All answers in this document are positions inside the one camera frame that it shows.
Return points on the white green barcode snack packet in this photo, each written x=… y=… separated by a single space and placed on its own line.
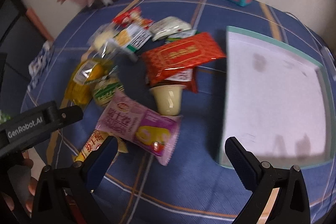
x=132 y=38

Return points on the blue white crumpled packet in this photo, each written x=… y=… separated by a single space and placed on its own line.
x=39 y=64

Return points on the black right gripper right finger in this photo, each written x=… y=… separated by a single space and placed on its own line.
x=291 y=204

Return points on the clear bag round pastry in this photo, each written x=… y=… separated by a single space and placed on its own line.
x=104 y=41

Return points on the white tray teal rim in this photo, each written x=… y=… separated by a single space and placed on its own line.
x=279 y=103

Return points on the green white round snack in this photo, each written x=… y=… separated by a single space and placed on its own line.
x=105 y=90

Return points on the white grey snack packet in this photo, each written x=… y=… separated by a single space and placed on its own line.
x=168 y=26

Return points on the beige orange cake roll packet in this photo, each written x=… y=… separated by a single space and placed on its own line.
x=95 y=141

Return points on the yellow orange snack bag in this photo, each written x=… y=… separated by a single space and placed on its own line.
x=84 y=78

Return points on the red candy wrapper snack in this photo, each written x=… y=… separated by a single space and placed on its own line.
x=132 y=16

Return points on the cream pudding cup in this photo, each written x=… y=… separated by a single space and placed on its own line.
x=168 y=98

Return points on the pink cake roll packet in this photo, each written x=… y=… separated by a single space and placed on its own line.
x=129 y=120

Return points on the large red snack pack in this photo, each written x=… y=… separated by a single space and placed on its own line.
x=172 y=58

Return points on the green white milk snack packet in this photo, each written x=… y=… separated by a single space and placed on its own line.
x=180 y=35

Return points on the person's left hand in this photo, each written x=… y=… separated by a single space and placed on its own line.
x=23 y=183

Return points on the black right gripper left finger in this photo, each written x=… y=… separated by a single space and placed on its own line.
x=65 y=195

